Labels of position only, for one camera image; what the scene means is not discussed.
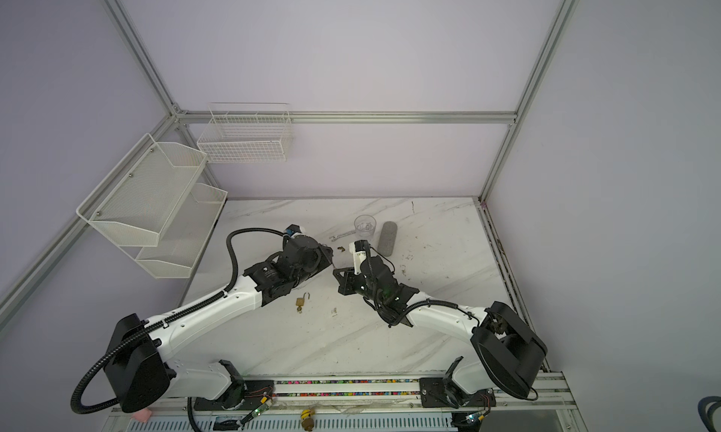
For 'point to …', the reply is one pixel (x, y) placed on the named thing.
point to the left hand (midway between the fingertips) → (330, 253)
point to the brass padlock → (300, 302)
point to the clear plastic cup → (365, 225)
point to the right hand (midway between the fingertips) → (330, 273)
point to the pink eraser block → (143, 415)
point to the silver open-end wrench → (342, 235)
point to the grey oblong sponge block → (387, 239)
